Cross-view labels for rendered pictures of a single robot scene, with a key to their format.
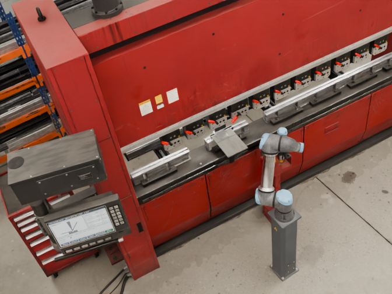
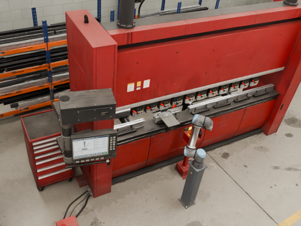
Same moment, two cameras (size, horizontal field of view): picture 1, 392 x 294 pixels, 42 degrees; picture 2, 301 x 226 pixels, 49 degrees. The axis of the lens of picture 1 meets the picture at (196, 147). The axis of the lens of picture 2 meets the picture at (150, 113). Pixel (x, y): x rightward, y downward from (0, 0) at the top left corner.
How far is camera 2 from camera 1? 0.86 m
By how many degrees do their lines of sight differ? 12
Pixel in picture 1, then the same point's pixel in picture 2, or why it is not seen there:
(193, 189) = (142, 145)
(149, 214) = not seen: hidden behind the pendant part
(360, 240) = (231, 191)
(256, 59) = (194, 72)
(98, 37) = (120, 37)
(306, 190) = not seen: hidden behind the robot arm
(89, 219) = (96, 142)
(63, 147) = (93, 94)
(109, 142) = not seen: hidden behind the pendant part
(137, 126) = (122, 97)
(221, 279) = (148, 203)
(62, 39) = (101, 34)
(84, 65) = (113, 50)
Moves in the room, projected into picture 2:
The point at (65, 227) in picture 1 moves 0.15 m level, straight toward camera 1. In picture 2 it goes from (81, 145) to (88, 155)
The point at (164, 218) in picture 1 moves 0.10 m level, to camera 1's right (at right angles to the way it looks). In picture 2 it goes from (121, 160) to (128, 160)
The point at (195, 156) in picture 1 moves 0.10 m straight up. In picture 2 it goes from (146, 124) to (147, 119)
